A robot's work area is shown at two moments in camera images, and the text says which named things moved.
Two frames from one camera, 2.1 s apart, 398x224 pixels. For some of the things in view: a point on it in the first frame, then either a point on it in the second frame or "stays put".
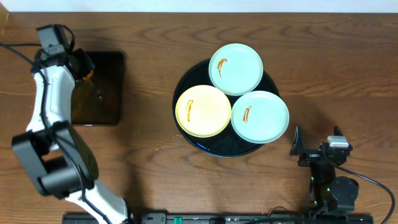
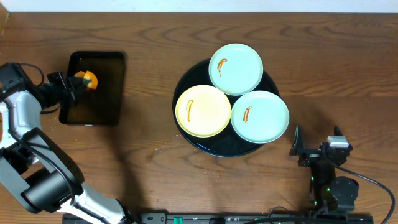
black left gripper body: [83, 64] → [64, 84]
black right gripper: [298, 149] stays put
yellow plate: [203, 111] stays put
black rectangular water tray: [98, 101] stays put
